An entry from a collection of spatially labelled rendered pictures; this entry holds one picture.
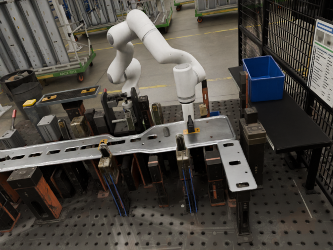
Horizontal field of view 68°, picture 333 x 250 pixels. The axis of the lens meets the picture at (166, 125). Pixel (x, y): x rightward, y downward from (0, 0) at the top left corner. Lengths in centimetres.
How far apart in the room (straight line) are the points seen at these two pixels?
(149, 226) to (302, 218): 69
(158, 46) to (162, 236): 85
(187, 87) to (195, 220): 63
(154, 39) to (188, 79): 23
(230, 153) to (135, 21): 72
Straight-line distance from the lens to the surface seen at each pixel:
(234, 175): 102
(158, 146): 121
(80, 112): 163
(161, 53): 113
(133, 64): 168
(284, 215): 130
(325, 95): 118
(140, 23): 120
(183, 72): 107
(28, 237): 155
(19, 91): 412
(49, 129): 153
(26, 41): 587
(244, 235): 122
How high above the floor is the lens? 174
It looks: 33 degrees down
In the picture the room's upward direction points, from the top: 12 degrees counter-clockwise
